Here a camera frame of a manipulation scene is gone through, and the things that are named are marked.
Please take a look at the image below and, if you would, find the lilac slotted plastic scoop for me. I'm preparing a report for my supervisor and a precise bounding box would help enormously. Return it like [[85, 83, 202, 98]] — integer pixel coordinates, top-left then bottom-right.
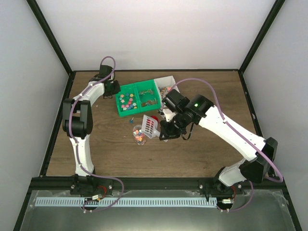
[[141, 115, 160, 139]]

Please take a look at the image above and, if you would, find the green bin with square lollipops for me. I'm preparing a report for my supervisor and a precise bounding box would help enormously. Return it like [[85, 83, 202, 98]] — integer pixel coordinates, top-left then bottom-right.
[[134, 79, 161, 113]]

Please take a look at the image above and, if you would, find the green bin with star candies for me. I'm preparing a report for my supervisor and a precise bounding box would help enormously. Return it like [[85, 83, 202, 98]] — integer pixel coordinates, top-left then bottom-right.
[[115, 84, 141, 117]]

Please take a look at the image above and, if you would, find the red round lid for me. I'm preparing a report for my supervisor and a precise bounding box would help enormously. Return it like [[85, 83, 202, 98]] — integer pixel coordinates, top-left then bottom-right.
[[151, 116, 159, 122]]

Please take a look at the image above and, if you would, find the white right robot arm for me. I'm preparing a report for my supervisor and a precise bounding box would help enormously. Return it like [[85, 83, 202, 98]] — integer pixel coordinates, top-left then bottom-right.
[[159, 90, 278, 194]]

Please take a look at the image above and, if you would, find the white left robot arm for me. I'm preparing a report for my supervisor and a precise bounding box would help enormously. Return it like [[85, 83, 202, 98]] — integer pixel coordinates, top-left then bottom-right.
[[62, 65, 120, 177]]

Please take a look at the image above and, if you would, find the clear plastic jar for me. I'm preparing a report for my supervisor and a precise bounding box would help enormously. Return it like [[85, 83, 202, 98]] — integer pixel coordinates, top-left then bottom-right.
[[133, 125, 147, 145]]

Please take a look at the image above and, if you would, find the white bin with swirl lollipops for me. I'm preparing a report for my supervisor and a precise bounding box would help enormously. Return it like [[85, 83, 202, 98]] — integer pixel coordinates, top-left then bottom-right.
[[154, 76, 176, 98]]

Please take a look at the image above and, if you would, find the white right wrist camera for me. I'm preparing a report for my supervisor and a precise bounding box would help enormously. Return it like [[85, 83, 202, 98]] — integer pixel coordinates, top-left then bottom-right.
[[162, 108, 176, 122]]

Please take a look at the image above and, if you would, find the black front mounting rail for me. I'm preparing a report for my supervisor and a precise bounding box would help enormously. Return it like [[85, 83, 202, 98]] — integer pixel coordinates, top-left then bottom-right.
[[28, 177, 284, 195]]

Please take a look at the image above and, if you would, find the black enclosure frame post left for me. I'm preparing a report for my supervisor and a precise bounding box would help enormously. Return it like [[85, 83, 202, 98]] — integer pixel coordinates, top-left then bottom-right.
[[26, 0, 73, 73]]

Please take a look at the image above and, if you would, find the light blue slotted cable duct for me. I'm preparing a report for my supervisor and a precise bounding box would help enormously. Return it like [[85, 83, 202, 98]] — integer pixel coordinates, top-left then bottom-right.
[[34, 197, 217, 208]]

